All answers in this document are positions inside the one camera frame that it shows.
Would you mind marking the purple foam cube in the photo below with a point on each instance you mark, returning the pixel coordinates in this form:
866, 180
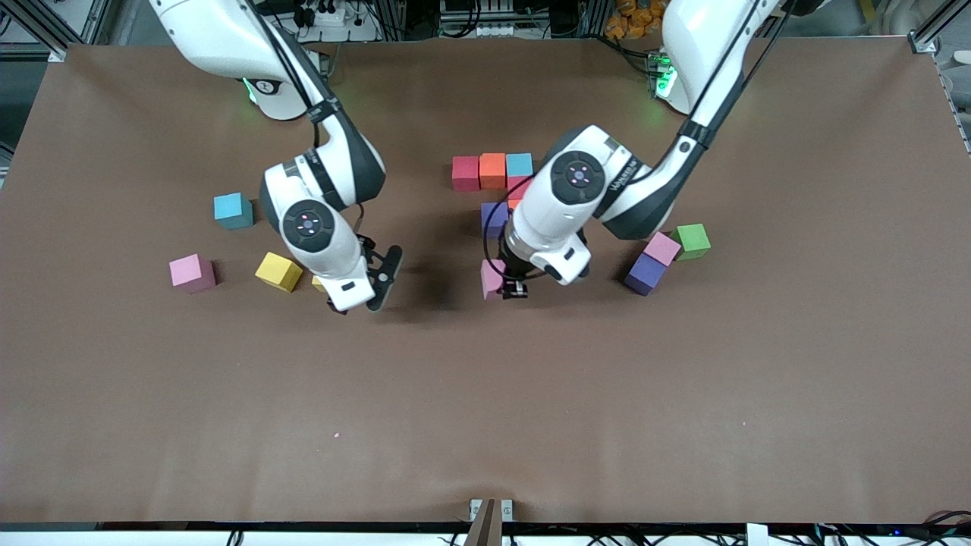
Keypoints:
645, 271
497, 220

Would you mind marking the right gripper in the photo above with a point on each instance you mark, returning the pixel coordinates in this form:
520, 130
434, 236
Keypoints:
337, 309

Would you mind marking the yellow foam cube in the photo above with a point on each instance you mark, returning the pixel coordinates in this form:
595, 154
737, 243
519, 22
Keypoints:
274, 271
318, 283

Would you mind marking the wooden strip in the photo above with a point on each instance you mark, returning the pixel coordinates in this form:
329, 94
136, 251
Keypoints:
482, 527

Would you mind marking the orange snack bags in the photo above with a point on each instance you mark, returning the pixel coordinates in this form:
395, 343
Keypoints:
633, 15

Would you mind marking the white label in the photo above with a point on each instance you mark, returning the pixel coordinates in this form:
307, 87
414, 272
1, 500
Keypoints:
756, 535

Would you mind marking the blue foam cube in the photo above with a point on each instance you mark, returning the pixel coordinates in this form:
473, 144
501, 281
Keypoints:
231, 208
520, 164

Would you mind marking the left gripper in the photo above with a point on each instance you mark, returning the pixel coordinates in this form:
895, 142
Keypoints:
516, 274

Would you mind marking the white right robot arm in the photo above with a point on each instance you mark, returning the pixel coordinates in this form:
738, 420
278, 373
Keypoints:
212, 38

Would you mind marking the white electronics box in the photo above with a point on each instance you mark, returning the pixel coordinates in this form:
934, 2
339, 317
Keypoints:
493, 30

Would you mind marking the red foam cube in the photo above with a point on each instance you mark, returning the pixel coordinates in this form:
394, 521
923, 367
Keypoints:
518, 186
466, 173

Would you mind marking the pink foam cube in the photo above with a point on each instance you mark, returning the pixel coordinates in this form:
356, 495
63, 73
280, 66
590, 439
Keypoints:
491, 279
190, 271
662, 248

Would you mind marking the metal table edge bracket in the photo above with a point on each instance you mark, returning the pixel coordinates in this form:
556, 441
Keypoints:
475, 509

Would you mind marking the white power strip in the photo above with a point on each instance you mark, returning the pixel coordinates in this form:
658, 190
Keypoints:
330, 17

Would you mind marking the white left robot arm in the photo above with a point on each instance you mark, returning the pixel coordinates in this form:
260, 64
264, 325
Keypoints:
546, 212

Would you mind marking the brown table cover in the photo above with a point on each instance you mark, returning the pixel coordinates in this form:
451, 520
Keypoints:
455, 425

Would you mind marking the green foam cube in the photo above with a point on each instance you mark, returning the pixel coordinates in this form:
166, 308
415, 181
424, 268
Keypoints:
692, 240

